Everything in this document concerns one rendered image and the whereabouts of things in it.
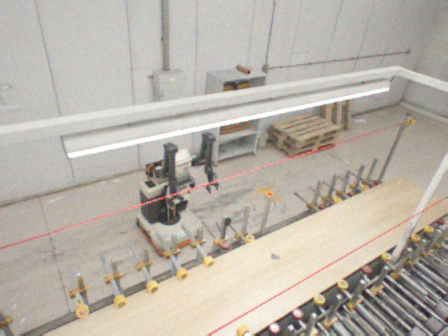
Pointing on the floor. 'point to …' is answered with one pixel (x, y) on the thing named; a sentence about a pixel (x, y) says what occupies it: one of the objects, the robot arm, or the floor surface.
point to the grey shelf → (245, 140)
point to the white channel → (220, 106)
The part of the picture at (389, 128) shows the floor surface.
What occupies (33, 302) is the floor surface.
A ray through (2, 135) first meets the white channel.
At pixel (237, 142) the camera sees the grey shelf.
